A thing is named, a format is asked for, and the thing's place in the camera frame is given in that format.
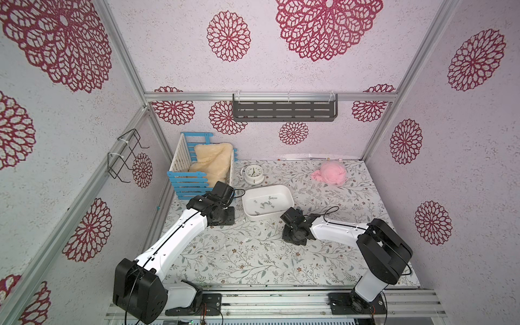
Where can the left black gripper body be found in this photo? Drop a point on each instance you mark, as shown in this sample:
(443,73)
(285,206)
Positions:
(227,217)

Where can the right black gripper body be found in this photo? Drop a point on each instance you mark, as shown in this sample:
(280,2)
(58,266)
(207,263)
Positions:
(292,235)

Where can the white plastic storage box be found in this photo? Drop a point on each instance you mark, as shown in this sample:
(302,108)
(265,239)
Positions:
(269,202)

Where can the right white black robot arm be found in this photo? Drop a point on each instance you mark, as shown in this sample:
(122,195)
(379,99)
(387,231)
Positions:
(385,253)

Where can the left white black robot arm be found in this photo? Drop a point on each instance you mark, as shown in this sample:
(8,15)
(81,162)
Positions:
(138,286)

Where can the blue white slatted crate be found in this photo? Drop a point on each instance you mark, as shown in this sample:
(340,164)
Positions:
(186,184)

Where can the white round alarm clock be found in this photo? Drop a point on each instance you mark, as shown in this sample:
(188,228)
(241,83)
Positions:
(253,174)

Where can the cream fluffy cloth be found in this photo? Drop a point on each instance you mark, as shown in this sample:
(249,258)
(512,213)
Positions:
(214,160)

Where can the pink plush toy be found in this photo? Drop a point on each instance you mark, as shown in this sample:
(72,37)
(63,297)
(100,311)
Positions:
(332,173)

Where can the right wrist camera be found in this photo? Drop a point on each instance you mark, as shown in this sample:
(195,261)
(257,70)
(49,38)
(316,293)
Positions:
(294,218)

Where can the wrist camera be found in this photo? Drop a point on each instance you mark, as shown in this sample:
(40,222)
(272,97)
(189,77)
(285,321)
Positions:
(223,193)
(294,218)

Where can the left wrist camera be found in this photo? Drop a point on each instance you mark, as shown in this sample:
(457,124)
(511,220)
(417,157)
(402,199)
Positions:
(223,193)

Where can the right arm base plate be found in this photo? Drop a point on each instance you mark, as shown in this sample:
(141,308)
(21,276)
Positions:
(347,303)

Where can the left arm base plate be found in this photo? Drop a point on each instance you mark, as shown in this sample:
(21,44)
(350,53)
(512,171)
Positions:
(208,304)

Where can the aluminium front rail frame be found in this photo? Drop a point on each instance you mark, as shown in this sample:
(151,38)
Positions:
(320,302)

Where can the grey wall shelf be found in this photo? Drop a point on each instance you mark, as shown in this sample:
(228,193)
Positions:
(284,111)

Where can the black wire wall rack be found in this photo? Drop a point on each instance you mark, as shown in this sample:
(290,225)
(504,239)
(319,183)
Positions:
(117,161)

